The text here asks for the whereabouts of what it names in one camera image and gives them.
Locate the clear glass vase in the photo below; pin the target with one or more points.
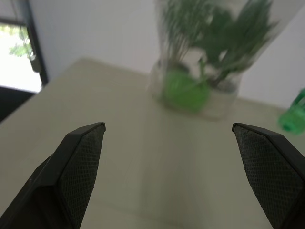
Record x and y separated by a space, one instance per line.
197 71

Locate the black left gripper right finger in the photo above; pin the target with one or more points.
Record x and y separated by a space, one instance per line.
269 171

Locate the green leafy plant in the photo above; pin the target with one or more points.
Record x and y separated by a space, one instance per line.
214 38

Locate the black window frame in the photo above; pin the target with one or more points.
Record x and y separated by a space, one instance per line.
35 47

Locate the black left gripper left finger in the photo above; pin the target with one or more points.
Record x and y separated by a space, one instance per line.
71 176

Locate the green plastic bottle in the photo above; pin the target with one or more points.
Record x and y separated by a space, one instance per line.
294 117

